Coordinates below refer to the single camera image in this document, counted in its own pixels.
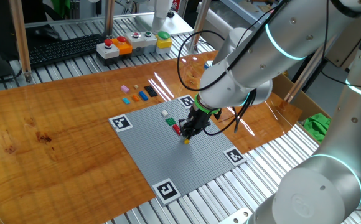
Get green hanging garment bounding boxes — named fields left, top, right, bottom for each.
left=50, top=0, right=71, bottom=19

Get wooden frame post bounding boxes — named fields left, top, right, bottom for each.
left=8, top=0, right=34, bottom=84

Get white foam pieces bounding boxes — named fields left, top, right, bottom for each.
left=204, top=7, right=231, bottom=47

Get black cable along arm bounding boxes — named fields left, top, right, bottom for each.
left=176, top=0, right=361, bottom=212

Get black white marker tag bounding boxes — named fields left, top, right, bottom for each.
left=152, top=177, right=182, bottom=208
left=223, top=146, right=248, bottom=167
left=107, top=114, right=134, bottom=133
left=177, top=94, right=199, bottom=110

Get green cloth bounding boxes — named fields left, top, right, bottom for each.
left=303, top=112, right=332, bottom=144

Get cardboard box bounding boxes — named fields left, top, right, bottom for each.
left=272, top=73, right=335, bottom=147

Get black lego plate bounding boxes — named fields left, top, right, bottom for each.
left=144, top=85, right=159, bottom=98

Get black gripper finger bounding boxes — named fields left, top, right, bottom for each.
left=189, top=124, right=211, bottom=139
left=179, top=119, right=191, bottom=140

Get grey lego baseplate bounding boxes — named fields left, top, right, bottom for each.
left=107, top=94, right=248, bottom=208

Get yellow box green button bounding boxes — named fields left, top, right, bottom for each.
left=154, top=30, right=173, bottom=55

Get black keyboard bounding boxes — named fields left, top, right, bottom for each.
left=27, top=33, right=106, bottom=69

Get tan slanted frame legs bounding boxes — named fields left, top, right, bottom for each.
left=283, top=37, right=337, bottom=103

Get white cylindrical stand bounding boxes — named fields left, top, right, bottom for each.
left=151, top=0, right=175, bottom=34

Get orange box red button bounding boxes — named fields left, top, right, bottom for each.
left=111, top=35, right=134, bottom=57

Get white board panel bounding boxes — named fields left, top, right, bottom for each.
left=135, top=14, right=194, bottom=37

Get black computer mouse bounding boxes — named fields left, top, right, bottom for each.
left=32, top=24, right=62, bottom=41

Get grey metal shelf rack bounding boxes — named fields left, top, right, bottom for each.
left=220, top=0, right=281, bottom=29

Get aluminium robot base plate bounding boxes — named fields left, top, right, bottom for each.
left=219, top=207, right=253, bottom=224

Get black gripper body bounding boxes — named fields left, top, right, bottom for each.
left=186, top=105, right=214, bottom=131

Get wood grain table mat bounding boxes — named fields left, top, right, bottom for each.
left=0, top=50, right=304, bottom=224

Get grey two-button box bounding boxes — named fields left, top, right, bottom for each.
left=124, top=30, right=158, bottom=57

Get aluminium frame post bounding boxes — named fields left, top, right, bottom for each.
left=186, top=0, right=212, bottom=54
left=103, top=0, right=116, bottom=38

